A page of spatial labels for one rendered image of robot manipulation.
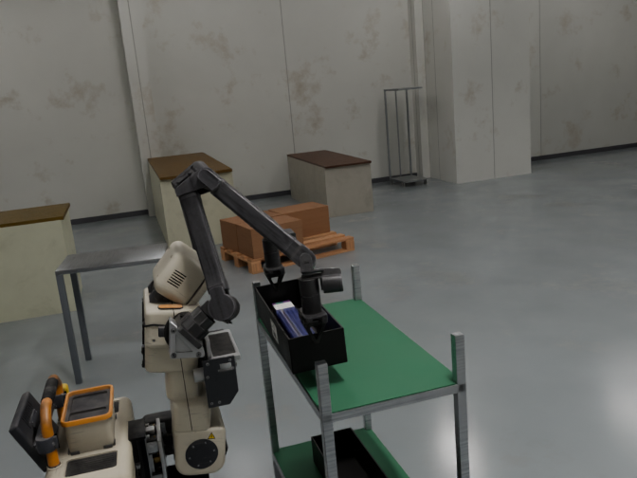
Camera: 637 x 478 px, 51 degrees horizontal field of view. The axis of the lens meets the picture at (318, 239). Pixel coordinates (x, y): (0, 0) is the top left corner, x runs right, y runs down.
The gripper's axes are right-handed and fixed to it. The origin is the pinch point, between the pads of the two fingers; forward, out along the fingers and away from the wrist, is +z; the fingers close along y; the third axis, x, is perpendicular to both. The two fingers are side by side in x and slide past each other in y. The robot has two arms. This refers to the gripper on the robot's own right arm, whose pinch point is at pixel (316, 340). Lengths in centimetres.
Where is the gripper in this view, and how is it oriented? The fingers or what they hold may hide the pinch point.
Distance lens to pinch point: 200.7
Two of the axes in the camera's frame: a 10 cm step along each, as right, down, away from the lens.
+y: -2.6, -1.9, 9.4
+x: -9.6, 1.7, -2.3
